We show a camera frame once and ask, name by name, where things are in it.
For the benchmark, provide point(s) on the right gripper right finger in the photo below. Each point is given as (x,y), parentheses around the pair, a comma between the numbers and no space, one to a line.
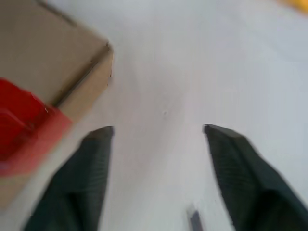
(247,183)

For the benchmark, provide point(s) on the brown cardboard box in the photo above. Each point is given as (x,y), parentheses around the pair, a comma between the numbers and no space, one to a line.
(48,48)

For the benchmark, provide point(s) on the red tape strip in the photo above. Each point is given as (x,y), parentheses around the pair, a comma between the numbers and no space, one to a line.
(21,120)

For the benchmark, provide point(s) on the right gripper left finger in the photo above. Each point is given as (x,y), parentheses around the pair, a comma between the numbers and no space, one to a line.
(79,183)

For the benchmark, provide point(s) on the yellow crumpled cloth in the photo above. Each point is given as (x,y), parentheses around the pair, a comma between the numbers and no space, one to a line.
(302,3)

